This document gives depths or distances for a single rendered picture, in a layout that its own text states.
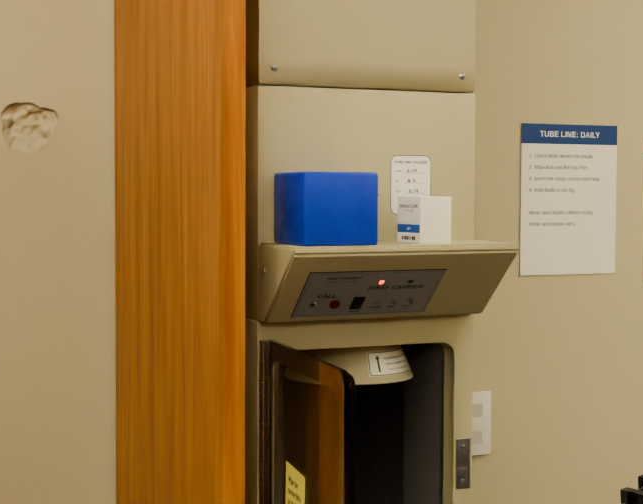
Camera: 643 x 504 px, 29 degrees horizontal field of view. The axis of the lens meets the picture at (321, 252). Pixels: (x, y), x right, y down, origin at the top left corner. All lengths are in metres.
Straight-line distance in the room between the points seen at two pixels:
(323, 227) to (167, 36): 0.36
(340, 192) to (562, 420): 0.99
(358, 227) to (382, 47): 0.27
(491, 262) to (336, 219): 0.23
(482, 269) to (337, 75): 0.31
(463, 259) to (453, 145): 0.19
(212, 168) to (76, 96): 0.50
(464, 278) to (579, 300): 0.76
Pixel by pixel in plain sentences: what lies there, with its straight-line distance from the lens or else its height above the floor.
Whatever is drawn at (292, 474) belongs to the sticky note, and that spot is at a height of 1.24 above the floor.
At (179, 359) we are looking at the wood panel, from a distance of 1.66.
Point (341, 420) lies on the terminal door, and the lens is 1.32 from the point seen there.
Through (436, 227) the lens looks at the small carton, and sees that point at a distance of 1.61.
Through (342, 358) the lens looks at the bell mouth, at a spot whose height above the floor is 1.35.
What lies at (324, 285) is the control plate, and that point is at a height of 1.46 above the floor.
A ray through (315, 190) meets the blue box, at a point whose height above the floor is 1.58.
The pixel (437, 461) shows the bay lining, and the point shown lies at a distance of 1.79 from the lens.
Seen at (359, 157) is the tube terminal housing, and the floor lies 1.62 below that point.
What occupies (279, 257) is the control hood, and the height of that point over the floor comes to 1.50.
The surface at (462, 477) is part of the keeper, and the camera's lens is 1.77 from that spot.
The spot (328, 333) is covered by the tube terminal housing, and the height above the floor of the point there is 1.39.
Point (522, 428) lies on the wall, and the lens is 2.34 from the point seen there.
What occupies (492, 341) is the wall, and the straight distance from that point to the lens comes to 2.28.
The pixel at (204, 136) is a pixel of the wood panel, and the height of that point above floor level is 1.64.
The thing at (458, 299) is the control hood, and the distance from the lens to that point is 1.68.
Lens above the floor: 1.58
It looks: 3 degrees down
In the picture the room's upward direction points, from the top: straight up
